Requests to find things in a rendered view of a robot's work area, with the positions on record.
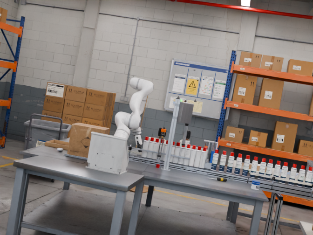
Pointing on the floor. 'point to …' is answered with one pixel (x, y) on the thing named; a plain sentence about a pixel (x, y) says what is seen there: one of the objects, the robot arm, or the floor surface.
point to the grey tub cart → (44, 131)
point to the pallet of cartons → (78, 105)
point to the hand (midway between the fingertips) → (139, 149)
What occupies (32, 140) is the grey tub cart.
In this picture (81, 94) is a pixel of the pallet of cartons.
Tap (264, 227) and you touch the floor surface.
